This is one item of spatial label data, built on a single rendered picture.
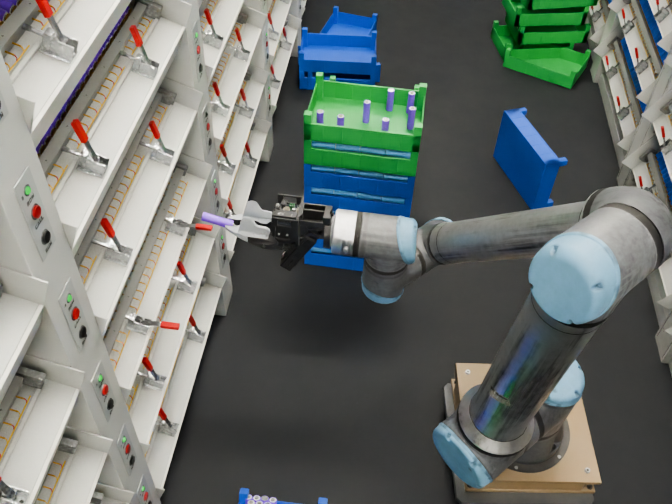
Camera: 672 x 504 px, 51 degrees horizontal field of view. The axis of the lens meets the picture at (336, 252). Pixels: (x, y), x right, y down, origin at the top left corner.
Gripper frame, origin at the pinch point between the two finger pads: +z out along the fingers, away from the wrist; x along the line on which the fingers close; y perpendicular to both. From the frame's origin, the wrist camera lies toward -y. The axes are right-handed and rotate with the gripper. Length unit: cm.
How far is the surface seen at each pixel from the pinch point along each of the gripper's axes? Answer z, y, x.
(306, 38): 9, -49, -158
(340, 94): -14, -11, -66
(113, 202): 19.0, 12.5, 9.9
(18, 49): 19, 52, 24
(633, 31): -112, -25, -146
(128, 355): 13.9, -8.8, 27.8
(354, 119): -19, -13, -57
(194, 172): 15.0, -7.6, -23.2
